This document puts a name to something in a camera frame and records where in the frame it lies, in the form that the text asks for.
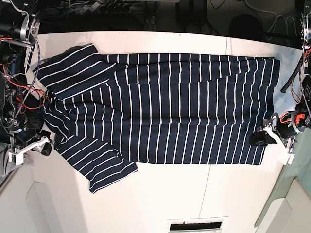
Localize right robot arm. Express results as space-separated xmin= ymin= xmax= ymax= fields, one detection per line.
xmin=0 ymin=0 xmax=52 ymax=159

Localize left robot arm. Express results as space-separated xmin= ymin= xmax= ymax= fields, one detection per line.
xmin=249 ymin=0 xmax=311 ymax=154

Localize navy white striped t-shirt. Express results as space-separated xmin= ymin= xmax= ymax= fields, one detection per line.
xmin=34 ymin=44 xmax=280 ymax=193

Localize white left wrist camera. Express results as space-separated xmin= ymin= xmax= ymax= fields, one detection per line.
xmin=278 ymin=147 xmax=295 ymax=165

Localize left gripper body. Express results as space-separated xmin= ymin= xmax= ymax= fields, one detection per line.
xmin=259 ymin=110 xmax=306 ymax=148

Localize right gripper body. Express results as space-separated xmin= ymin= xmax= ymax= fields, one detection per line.
xmin=9 ymin=128 xmax=52 ymax=153

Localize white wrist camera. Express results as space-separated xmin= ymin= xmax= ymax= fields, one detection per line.
xmin=8 ymin=151 xmax=24 ymax=166
xmin=278 ymin=147 xmax=295 ymax=165

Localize white table vent slot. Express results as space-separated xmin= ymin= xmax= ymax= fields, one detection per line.
xmin=166 ymin=216 xmax=228 ymax=233

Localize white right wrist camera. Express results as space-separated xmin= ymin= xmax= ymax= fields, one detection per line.
xmin=8 ymin=151 xmax=24 ymax=166

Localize grey crumpled garment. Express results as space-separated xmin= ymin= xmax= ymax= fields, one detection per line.
xmin=0 ymin=143 xmax=34 ymax=183

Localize white floor cables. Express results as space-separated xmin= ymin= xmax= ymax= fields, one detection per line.
xmin=242 ymin=0 xmax=302 ymax=41

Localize black round floor object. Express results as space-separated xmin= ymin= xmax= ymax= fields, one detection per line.
xmin=229 ymin=14 xmax=263 ymax=41

